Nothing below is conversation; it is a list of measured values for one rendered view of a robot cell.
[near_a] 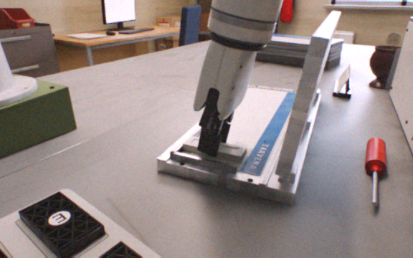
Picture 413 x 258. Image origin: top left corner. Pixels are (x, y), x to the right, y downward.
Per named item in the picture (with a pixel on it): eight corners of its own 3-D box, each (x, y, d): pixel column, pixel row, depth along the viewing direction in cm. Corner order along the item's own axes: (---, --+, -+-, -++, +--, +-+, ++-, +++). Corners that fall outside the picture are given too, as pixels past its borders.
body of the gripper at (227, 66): (226, 20, 43) (211, 90, 49) (196, 27, 35) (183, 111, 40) (275, 34, 41) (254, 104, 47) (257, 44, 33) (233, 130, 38)
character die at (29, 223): (61, 198, 39) (59, 190, 38) (105, 233, 33) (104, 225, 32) (20, 218, 35) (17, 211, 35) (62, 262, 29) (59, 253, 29)
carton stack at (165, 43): (192, 67, 500) (191, 13, 466) (208, 69, 484) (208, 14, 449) (157, 77, 436) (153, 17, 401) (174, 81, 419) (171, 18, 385)
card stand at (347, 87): (334, 83, 90) (335, 74, 89) (350, 85, 88) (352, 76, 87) (332, 96, 79) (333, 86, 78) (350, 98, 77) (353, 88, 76)
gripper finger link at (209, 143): (206, 110, 43) (198, 147, 46) (197, 118, 40) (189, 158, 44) (226, 117, 42) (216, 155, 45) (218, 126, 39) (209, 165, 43)
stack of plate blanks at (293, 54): (234, 56, 128) (234, 34, 124) (249, 51, 137) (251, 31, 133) (327, 70, 104) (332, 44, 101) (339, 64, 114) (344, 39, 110)
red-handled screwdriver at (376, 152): (365, 149, 53) (368, 135, 51) (383, 153, 51) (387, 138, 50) (359, 209, 38) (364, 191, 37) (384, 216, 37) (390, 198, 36)
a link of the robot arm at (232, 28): (226, 4, 42) (221, 26, 44) (199, 7, 35) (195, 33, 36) (283, 18, 40) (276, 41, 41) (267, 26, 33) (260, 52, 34)
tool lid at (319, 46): (332, 11, 67) (340, 11, 66) (309, 89, 75) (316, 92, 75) (311, 35, 30) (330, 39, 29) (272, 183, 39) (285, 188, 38)
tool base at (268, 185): (241, 91, 83) (242, 79, 81) (320, 101, 75) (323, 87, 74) (157, 170, 46) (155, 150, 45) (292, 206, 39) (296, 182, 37)
